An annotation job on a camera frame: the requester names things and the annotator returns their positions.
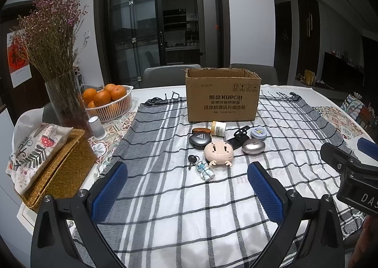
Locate round blue tin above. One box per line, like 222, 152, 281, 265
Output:
250, 126, 267, 141

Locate silver oval case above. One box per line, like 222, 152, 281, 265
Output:
241, 138, 265, 155

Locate pink round doll head toy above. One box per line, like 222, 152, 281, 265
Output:
204, 141, 234, 167

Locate small bottle tan cap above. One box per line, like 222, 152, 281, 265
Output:
211, 121, 227, 137

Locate astronaut figure keychain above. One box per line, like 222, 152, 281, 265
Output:
188, 155, 215, 182

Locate dark triangular case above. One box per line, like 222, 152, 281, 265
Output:
188, 133, 212, 150

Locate brown wooden comb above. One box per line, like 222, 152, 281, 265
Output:
192, 128, 211, 134

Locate person's right hand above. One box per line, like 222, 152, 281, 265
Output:
348, 216, 377, 268

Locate tv bench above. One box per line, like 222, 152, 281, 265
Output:
293, 79, 348, 100

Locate woven wicker basket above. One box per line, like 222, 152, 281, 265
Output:
21, 129, 97, 212

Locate patterned cloth bag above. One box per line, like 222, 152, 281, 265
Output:
6, 108, 73, 196

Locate patterned tile table mat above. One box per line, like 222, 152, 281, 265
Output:
88, 98, 138, 168

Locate grey chair right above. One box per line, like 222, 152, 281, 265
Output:
229, 63, 279, 85

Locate grey chair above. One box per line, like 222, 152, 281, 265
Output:
229, 63, 279, 85
142, 65, 201, 88

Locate grey plaid cloth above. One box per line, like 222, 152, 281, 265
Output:
98, 92, 348, 267

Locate brown cardboard box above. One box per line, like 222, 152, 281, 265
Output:
185, 68, 261, 122

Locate white fruit basket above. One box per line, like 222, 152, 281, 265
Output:
85, 85, 134, 123

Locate glass vase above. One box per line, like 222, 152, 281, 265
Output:
45, 69, 92, 139

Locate orange far left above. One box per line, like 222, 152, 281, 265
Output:
82, 87, 97, 105

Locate orange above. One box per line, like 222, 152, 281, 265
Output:
82, 87, 97, 105
93, 90, 112, 107
110, 85, 127, 101

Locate orange front left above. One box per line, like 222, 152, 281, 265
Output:
93, 90, 112, 107

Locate orange top right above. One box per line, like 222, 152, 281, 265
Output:
110, 85, 127, 101

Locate grey chair left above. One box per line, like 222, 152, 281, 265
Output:
142, 65, 201, 88

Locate dried purple flowers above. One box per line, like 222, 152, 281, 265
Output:
12, 0, 87, 82

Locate glass sliding door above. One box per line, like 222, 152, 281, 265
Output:
94, 0, 231, 88

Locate red wall calendar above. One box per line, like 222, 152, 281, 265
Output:
6, 32, 32, 88

